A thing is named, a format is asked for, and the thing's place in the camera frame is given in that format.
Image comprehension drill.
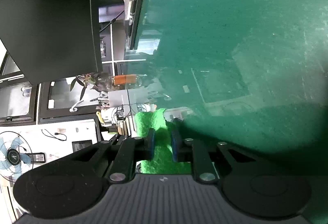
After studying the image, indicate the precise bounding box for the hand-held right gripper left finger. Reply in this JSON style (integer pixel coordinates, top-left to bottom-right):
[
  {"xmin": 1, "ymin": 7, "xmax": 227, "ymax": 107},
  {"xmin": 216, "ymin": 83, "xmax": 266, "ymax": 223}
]
[{"xmin": 72, "ymin": 129, "xmax": 156, "ymax": 183}]

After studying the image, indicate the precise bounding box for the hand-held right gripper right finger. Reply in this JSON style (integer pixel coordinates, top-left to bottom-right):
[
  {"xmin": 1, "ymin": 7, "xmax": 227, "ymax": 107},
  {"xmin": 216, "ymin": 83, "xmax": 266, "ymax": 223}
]
[{"xmin": 171, "ymin": 129, "xmax": 259, "ymax": 183}]

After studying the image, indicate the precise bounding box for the bright green cleaning cloth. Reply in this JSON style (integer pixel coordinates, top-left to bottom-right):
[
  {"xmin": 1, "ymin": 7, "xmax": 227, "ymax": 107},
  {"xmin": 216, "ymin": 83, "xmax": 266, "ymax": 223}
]
[{"xmin": 134, "ymin": 108, "xmax": 192, "ymax": 174}]

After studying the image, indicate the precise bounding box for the grey desk organizer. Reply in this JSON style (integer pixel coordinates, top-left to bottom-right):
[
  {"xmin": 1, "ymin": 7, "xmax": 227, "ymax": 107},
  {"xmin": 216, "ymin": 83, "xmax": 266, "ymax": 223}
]
[{"xmin": 108, "ymin": 89, "xmax": 134, "ymax": 109}]

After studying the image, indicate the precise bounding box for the orange jar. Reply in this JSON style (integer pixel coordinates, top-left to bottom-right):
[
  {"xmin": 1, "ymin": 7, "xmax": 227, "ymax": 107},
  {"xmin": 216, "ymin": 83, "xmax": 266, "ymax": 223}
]
[{"xmin": 113, "ymin": 74, "xmax": 137, "ymax": 85}]

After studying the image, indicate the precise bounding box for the potted plant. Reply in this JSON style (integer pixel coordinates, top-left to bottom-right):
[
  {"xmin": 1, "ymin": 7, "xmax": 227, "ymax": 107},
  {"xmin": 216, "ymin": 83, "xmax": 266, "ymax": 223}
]
[{"xmin": 70, "ymin": 73, "xmax": 113, "ymax": 100}]

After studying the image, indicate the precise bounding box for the black power adapter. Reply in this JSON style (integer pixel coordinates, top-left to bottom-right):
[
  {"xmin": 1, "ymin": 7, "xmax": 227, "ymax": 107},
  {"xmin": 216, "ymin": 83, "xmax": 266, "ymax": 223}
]
[{"xmin": 27, "ymin": 153, "xmax": 47, "ymax": 163}]

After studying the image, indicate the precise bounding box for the dark grey monitor stand base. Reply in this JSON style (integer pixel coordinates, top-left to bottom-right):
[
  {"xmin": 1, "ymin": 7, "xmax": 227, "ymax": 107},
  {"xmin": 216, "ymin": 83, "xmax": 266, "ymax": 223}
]
[{"xmin": 127, "ymin": 0, "xmax": 151, "ymax": 51}]

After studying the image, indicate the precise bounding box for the black pen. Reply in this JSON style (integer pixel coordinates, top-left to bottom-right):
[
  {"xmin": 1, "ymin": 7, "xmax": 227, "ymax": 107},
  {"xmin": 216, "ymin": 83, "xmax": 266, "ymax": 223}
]
[{"xmin": 129, "ymin": 0, "xmax": 137, "ymax": 25}]

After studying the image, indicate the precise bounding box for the white fan with blue blades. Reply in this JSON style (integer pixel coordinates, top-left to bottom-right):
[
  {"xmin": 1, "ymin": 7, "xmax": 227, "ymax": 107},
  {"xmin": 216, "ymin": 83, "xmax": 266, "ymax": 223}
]
[{"xmin": 0, "ymin": 130, "xmax": 34, "ymax": 183}]

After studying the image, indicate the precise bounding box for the black curved monitor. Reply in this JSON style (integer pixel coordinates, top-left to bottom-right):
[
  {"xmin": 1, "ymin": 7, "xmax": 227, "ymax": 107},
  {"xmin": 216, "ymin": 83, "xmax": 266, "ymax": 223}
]
[{"xmin": 0, "ymin": 0, "xmax": 103, "ymax": 85}]

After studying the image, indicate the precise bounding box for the black cable with plug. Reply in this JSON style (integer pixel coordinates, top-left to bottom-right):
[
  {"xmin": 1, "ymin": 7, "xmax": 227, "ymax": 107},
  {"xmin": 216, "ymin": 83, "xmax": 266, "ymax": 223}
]
[{"xmin": 41, "ymin": 129, "xmax": 67, "ymax": 141}]

